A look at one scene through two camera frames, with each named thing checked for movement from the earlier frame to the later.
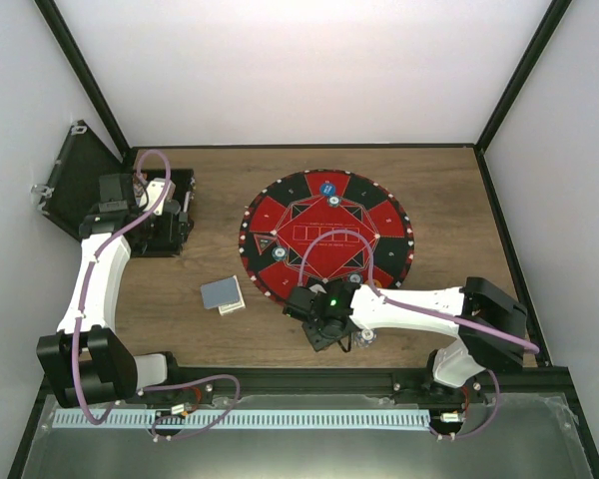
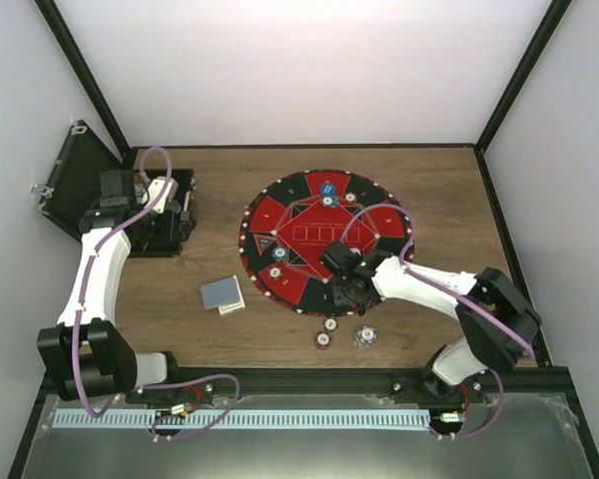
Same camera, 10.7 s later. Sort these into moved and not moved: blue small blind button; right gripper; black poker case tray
Moved: right gripper
Not moved: black poker case tray; blue small blind button
